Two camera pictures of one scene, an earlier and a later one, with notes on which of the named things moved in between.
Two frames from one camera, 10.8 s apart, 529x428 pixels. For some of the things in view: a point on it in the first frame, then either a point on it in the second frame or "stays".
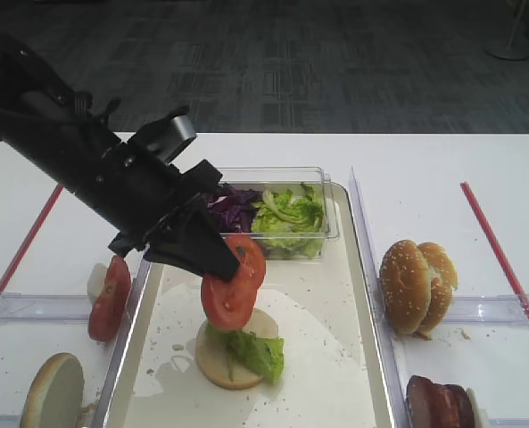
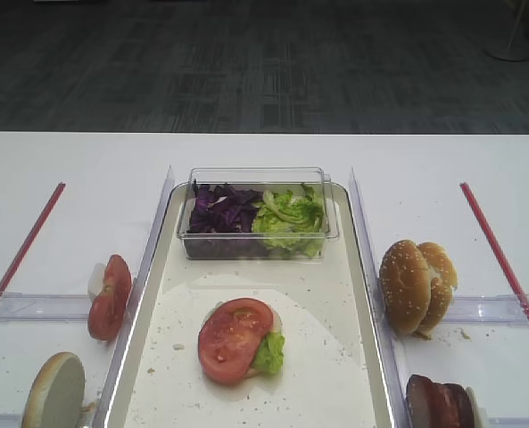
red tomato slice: x=229 y=303 -> x=230 y=337
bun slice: x=217 y=363 -> x=274 y=325
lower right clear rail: x=521 y=421 stays
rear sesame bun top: x=443 y=280 stays
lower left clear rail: x=0 y=421 stays
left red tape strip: x=19 y=258 stays
